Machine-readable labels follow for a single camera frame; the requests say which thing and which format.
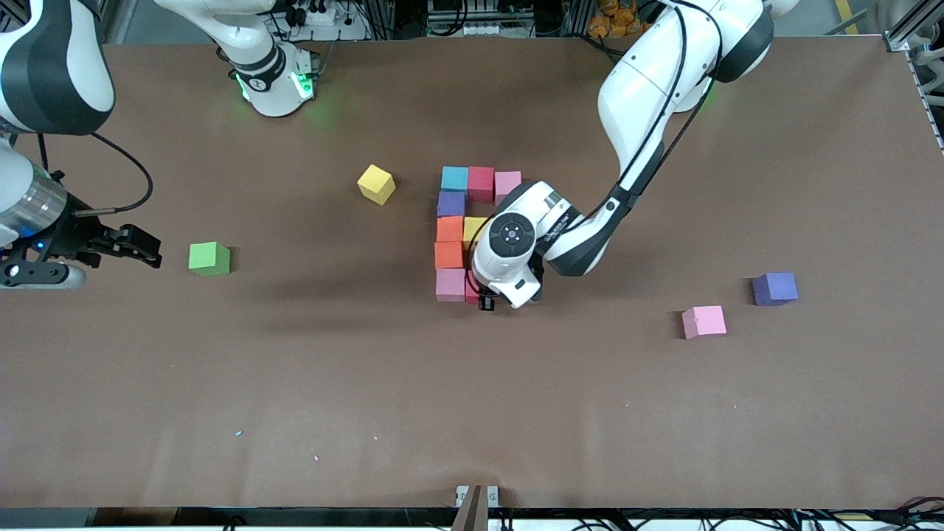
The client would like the green foam cube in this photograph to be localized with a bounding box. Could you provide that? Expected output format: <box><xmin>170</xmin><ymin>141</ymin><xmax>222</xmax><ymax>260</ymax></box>
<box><xmin>188</xmin><ymin>241</ymin><xmax>232</xmax><ymax>277</ymax></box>

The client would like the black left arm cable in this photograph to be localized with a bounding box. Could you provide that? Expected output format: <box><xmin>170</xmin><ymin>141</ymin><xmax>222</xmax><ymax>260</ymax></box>
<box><xmin>467</xmin><ymin>218</ymin><xmax>492</xmax><ymax>277</ymax></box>

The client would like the black cable bundle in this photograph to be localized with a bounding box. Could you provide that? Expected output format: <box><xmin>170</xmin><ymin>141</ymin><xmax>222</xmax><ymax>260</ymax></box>
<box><xmin>568</xmin><ymin>501</ymin><xmax>944</xmax><ymax>531</ymax></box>

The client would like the pink foam cube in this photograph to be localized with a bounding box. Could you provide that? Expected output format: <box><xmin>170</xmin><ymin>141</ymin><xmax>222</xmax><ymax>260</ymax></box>
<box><xmin>434</xmin><ymin>268</ymin><xmax>466</xmax><ymax>302</ymax></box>
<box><xmin>681</xmin><ymin>305</ymin><xmax>728</xmax><ymax>341</ymax></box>
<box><xmin>493</xmin><ymin>170</ymin><xmax>524</xmax><ymax>206</ymax></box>

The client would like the aluminium frame post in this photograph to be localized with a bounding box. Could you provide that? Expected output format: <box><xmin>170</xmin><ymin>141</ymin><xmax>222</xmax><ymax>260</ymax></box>
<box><xmin>881</xmin><ymin>0</ymin><xmax>944</xmax><ymax>52</ymax></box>

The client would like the orange bundle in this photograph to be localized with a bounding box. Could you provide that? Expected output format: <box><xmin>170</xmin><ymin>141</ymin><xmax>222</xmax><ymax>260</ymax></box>
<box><xmin>588</xmin><ymin>0</ymin><xmax>653</xmax><ymax>39</ymax></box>

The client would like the aluminium table edge rail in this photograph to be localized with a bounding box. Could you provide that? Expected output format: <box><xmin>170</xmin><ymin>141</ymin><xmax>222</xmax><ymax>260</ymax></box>
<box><xmin>906</xmin><ymin>50</ymin><xmax>944</xmax><ymax>152</ymax></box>

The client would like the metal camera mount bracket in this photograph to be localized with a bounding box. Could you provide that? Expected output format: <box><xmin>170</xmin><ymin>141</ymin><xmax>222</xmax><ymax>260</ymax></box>
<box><xmin>455</xmin><ymin>485</ymin><xmax>501</xmax><ymax>531</ymax></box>

